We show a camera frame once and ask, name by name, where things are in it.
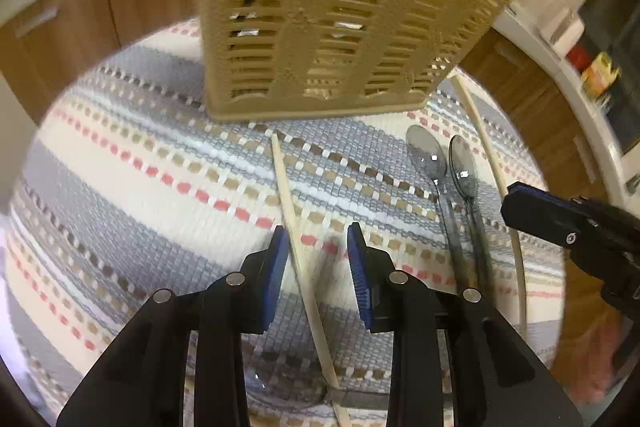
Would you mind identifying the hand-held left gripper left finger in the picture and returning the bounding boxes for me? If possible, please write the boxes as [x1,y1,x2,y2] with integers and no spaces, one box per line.
[56,224,291,427]

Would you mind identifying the striped woven table mat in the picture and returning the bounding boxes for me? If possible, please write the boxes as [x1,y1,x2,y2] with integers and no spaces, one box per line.
[0,19,568,427]

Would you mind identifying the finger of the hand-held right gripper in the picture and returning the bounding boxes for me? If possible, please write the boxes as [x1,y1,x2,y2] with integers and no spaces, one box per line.
[501,181,593,249]

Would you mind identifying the tan plastic utensil basket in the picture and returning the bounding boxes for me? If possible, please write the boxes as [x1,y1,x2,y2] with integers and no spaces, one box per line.
[192,0,523,124]

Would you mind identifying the person's right hand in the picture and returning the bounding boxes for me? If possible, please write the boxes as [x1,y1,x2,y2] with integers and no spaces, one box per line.
[585,319,632,410]

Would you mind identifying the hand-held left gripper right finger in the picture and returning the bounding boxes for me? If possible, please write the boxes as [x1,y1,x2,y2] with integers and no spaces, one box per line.
[346,222,583,427]

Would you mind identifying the red container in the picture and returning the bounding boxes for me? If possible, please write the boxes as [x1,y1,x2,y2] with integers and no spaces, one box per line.
[567,44,592,72]

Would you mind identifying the yellow bottle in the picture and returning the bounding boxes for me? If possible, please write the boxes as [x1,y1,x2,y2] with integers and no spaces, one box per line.
[582,52,621,98]

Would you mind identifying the light wooden chopstick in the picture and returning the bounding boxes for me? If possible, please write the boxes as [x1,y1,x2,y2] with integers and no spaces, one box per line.
[452,74,527,338]
[270,133,353,427]

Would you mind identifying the dark window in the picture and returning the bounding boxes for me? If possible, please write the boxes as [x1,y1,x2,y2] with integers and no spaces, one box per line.
[577,0,640,152]

